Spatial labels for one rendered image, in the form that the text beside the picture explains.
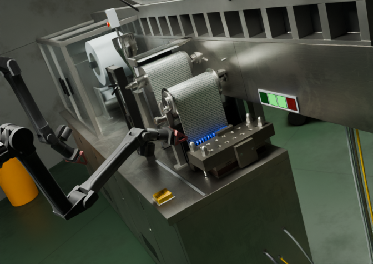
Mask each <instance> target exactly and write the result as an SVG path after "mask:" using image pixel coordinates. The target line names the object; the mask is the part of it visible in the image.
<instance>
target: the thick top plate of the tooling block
mask: <svg viewBox="0 0 373 264"><path fill-rule="evenodd" d="M252 119H253V122H251V123H247V122H246V121H244V122H242V123H240V124H238V125H236V126H234V129H233V130H231V131H229V132H227V133H225V134H223V135H221V136H219V137H218V136H215V137H213V138H211V139H209V140H207V141H205V142H203V143H201V144H199V145H197V146H196V147H197V148H198V150H197V151H195V152H191V151H190V149H189V150H187V151H186V153H187V156H188V159H189V162H190V163H192V164H193V165H195V166H197V167H198V168H200V169H201V170H203V171H205V172H208V171H209V170H211V169H213V168H215V167H216V166H218V165H220V164H222V163H224V162H226V161H227V160H229V159H231V158H233V157H235V156H236V154H235V151H234V146H235V145H237V144H239V143H241V142H243V141H244V140H247V139H248V138H250V137H251V138H253V139H254V143H255V145H257V144H258V143H260V142H262V141H264V140H266V139H268V138H270V137H271V136H273V135H275V131H274V126H273V123H270V122H267V121H264V123H265V126H263V127H258V119H257V118H254V117H252ZM202 146H206V147H207V149H208V151H209V153H210V155H208V156H206V157H203V156H202V153H201V147H202Z"/></svg>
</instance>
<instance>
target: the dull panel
mask: <svg viewBox="0 0 373 264"><path fill-rule="evenodd" d="M220 98H221V102H222V103H223V102H227V103H231V104H232V107H233V111H234V115H235V119H236V122H237V125H238V124H240V123H242V122H244V121H246V110H245V106H244V102H243V100H242V99H238V98H234V97H230V96H226V95H223V94H221V95H220Z"/></svg>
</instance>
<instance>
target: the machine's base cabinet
mask: <svg viewBox="0 0 373 264"><path fill-rule="evenodd" d="M67 124H68V123H67ZM68 127H69V128H70V129H72V130H73V132H72V136H73V138H74V140H75V142H76V145H77V147H78V149H80V151H83V152H84V155H85V158H86V160H87V162H88V163H87V164H86V167H87V171H88V173H89V174H90V176H91V175H92V174H93V173H94V172H95V171H96V170H97V169H98V168H99V167H100V166H101V165H102V163H103V162H104V161H105V160H104V159H102V158H101V156H100V155H99V154H97V153H96V151H95V150H94V149H92V148H91V146H90V145H89V144H87V143H86V141H85V140H84V139H83V138H82V137H81V136H80V135H79V134H78V133H77V132H76V131H75V130H74V129H73V128H72V127H71V126H70V125H69V124H68ZM100 191H101V193H102V194H103V195H104V197H105V198H106V199H107V200H108V202H109V203H110V204H111V205H112V207H113V208H114V209H115V211H116V212H117V214H118V215H119V216H120V217H121V219H122V220H123V221H124V222H125V224H126V225H127V226H128V227H129V229H130V230H131V231H132V233H133V234H134V235H135V237H136V238H137V239H138V241H139V242H140V243H141V244H142V246H143V247H144V248H145V249H146V251H147V252H148V253H149V255H150V256H151V257H152V259H153V260H154V261H155V263H156V264H275V263H273V261H272V260H271V259H270V258H269V257H268V256H265V255H264V254H263V250H264V249H267V250H268V251H269V253H270V254H271V255H272V256H273V257H274V258H275V259H276V260H277V261H278V263H280V264H286V263H285V262H283V261H282V260H279V259H278V255H281V256H282V257H283V259H284V260H285V261H286V262H287V263H288V264H311V262H310V261H309V259H308V258H307V257H306V256H305V254H304V253H303V251H302V250H301V249H300V247H299V246H298V245H297V244H296V243H295V242H294V240H293V239H292V238H291V237H290V236H289V235H288V234H287V233H286V232H283V231H282V230H281V228H282V226H284V227H286V230H287V231H288V232H289V233H290V234H291V235H292V236H293V237H294V238H295V239H296V240H297V241H298V243H299V244H300V245H301V247H302V248H303V249H304V250H305V252H306V253H307V254H308V256H309V257H310V258H311V260H312V256H311V252H310V247H309V242H308V237H307V234H306V229H305V225H304V220H303V216H302V213H301V208H300V203H299V198H298V194H297V190H296V186H295V181H294V176H293V172H292V169H291V164H290V159H289V157H288V158H287V159H285V160H283V161H281V162H280V163H278V164H277V165H275V166H273V167H271V168H270V169H268V170H266V171H264V172H263V173H261V174H259V175H257V176H256V177H254V178H252V179H250V180H249V181H247V182H245V183H243V184H242V185H240V186H239V187H237V188H235V189H233V190H232V191H230V192H228V193H226V194H225V195H223V196H221V197H219V198H218V199H216V200H215V201H213V202H211V203H209V204H208V205H206V206H204V207H202V208H201V209H199V210H197V211H195V212H194V213H192V214H191V215H188V216H187V217H185V218H183V219H182V220H180V221H178V222H177V223H175V224H173V225H171V226H169V225H168V224H167V223H166V222H165V221H164V220H163V219H162V218H161V217H160V216H159V215H158V214H157V213H156V212H155V211H154V210H153V209H152V208H151V207H150V206H149V205H148V204H147V203H146V202H145V201H144V200H143V199H142V198H141V197H140V196H139V195H138V194H137V193H136V192H135V191H134V190H133V189H132V188H131V187H130V186H129V185H128V184H127V183H126V182H125V181H124V180H123V179H122V178H121V176H120V175H118V174H117V173H116V172H115V173H114V174H113V175H112V177H111V178H110V179H109V180H108V181H107V182H106V183H105V185H104V186H103V187H102V188H101V189H100Z"/></svg>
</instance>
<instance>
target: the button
mask: <svg viewBox="0 0 373 264"><path fill-rule="evenodd" d="M153 197H154V199H155V200H156V201H157V202H158V203H159V204H161V203H163V202H165V201H167V200H168V199H170V198H172V197H173V195H172V193H171V192H170V191H168V190H167V189H166V188H165V189H163V190H161V191H159V192H157V193H155V194H153Z"/></svg>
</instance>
